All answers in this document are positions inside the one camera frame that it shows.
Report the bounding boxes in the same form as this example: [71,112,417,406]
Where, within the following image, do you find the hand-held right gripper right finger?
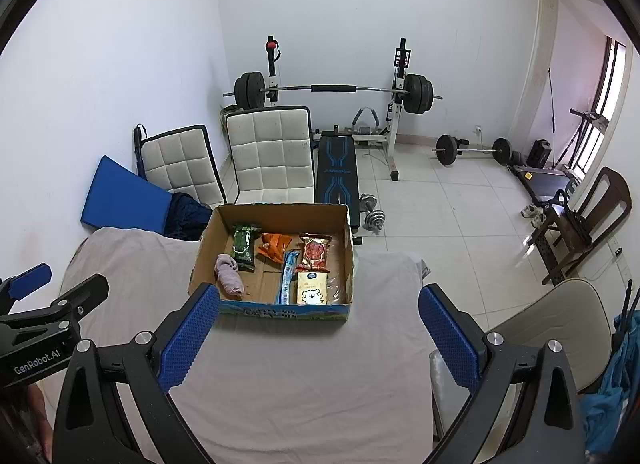
[418,284,586,464]

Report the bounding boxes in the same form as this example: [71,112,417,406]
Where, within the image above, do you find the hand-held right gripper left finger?
[52,282,222,464]

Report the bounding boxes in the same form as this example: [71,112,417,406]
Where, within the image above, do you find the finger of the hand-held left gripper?
[0,274,110,332]
[0,264,53,317]

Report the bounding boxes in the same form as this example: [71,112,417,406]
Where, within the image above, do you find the light purple sock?
[214,254,246,299]

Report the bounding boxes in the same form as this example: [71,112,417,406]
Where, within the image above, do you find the printed cardboard box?
[189,202,355,322]

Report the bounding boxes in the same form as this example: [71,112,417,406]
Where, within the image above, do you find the green snack packet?
[231,225,263,273]

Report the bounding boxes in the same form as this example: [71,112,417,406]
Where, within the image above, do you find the long blue snack packet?
[274,250,301,305]

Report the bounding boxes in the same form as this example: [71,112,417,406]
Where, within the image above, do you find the orange snack packet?
[256,233,293,265]

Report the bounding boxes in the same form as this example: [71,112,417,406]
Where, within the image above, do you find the yellow tissue pack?
[295,270,328,305]

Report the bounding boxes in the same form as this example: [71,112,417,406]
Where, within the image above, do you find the red snack packet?
[298,234,333,273]

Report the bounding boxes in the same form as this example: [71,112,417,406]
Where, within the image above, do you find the person's left hand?
[22,384,53,450]

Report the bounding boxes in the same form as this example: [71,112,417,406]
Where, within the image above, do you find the beige plastic chair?
[429,278,615,445]

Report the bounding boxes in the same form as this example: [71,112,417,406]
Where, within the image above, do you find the blue foam mat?
[81,155,173,235]

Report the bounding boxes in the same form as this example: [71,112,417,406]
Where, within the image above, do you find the grey blanket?
[40,226,436,464]

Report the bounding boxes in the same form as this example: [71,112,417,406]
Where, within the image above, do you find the dark blue jacket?
[164,192,213,242]

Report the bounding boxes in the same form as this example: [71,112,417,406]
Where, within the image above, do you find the pair of white shoes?
[520,203,546,227]

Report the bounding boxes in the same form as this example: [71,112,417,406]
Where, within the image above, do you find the white padded chair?
[140,125,227,207]
[225,105,317,205]

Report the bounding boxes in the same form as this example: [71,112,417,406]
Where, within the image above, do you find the blue cloth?
[582,311,640,452]

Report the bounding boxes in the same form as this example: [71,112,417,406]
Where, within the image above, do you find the black treadmill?
[510,164,581,205]

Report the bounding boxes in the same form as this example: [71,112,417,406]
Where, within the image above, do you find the short barbell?
[432,135,513,167]

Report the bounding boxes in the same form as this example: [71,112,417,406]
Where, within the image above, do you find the white barbell rack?
[262,35,416,182]

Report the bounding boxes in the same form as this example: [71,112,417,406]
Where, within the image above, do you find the black and blue weight bench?
[312,130,362,245]

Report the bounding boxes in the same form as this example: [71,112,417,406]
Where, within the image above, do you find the black speaker box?
[527,139,552,168]

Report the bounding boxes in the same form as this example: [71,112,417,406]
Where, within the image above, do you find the dark wooden chair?
[526,166,633,287]

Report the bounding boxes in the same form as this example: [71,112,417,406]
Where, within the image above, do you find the black tripod stand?
[555,108,608,175]

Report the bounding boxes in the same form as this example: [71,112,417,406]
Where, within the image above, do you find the long barbell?
[222,72,444,115]

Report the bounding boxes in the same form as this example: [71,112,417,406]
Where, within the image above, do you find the window with metal grille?
[570,36,628,179]

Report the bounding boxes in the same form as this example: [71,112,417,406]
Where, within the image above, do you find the grey exercise handles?
[351,106,382,135]

